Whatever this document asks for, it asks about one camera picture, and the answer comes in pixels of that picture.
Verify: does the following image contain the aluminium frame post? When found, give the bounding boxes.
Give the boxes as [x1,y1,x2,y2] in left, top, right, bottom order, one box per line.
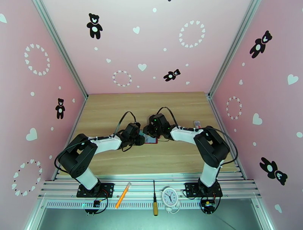
[207,0,263,99]
[32,0,89,100]

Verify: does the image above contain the red leather card holder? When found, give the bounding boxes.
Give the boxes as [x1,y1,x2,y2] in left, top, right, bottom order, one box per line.
[141,135,159,145]

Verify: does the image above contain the black yellow power connector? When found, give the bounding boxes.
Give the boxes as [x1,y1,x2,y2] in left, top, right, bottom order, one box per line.
[200,199,216,214]

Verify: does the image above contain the white alarm clock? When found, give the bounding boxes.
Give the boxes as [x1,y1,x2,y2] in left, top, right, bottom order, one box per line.
[161,186,181,214]

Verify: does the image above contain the grey metal shelf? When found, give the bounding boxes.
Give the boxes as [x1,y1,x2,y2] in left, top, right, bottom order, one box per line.
[23,198,275,230]

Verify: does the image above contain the yellow handled screwdriver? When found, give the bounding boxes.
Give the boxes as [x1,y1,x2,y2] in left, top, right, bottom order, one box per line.
[152,180,159,216]

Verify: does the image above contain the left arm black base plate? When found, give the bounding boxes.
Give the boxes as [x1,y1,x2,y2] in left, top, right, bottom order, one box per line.
[76,182,115,198]

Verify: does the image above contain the thin black power wire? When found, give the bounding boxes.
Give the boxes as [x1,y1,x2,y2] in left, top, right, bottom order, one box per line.
[199,186,225,215]
[85,189,110,215]

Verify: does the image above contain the aluminium front rail bed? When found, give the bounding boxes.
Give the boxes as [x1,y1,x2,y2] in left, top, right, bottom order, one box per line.
[37,174,263,210]

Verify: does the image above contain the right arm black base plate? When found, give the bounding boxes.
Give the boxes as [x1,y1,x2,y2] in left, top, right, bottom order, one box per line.
[184,182,223,198]

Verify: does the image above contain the aluminium table side rail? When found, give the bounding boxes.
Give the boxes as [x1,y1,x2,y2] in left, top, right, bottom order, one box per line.
[51,94,89,181]
[207,93,248,181]

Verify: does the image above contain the orange pencil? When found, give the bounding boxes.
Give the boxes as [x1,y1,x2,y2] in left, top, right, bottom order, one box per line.
[115,182,132,209]

